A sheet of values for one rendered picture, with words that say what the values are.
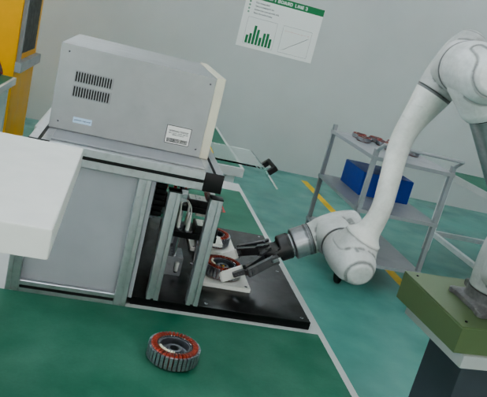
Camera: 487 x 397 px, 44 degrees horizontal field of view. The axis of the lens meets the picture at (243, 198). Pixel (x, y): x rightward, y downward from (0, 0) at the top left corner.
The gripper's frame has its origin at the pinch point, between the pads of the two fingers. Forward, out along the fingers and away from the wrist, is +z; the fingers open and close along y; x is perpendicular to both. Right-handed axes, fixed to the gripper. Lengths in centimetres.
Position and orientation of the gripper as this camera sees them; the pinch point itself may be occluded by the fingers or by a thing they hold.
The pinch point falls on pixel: (223, 266)
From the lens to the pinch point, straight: 172.4
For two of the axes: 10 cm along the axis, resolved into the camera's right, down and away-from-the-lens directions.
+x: -2.7, -9.0, -3.3
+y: -1.6, -3.0, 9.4
